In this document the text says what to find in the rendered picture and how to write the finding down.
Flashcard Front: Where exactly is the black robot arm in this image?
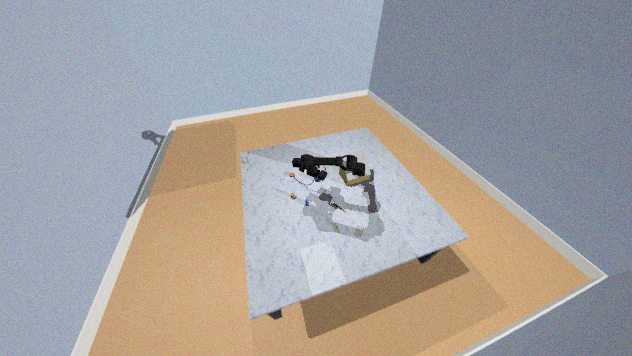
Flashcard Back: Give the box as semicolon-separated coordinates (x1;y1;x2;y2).
292;154;365;176

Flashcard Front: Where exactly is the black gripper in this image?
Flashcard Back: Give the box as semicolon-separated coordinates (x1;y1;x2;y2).
299;165;327;181

